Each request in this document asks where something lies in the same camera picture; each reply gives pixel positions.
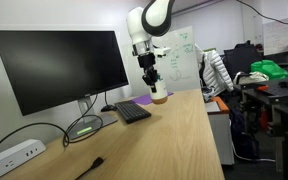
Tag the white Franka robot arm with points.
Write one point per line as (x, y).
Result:
(150, 20)

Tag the black computer mouse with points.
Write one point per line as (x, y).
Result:
(108, 108)

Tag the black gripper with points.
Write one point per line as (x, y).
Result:
(147, 63)

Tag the white puffer jacket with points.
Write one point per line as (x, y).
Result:
(217, 71)

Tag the black breadboard table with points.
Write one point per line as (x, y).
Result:
(284, 110)

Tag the grey white bag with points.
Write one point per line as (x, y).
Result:
(250, 77)

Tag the white mug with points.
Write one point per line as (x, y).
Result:
(160, 93)

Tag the purple paper sheet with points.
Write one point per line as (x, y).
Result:
(143, 99)

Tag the green bag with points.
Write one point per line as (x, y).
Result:
(269, 69)

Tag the black computer monitor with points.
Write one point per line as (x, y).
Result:
(57, 66)

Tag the white cabinet with orange top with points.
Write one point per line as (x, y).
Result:
(219, 130)

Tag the dark blue backpack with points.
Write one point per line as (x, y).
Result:
(245, 140)

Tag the black office chair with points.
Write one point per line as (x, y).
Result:
(242, 60)

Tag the large white paper board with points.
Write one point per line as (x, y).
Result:
(282, 36)

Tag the orange black clamp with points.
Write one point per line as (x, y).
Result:
(261, 88)

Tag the white whiteboard with writing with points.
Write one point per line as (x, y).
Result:
(180, 63)

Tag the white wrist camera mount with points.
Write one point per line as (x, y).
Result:
(163, 51)

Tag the black keyboard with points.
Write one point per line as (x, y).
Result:
(132, 111)

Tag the silver monitor stand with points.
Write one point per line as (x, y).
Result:
(90, 125)

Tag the white power strip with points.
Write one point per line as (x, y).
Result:
(10, 158)

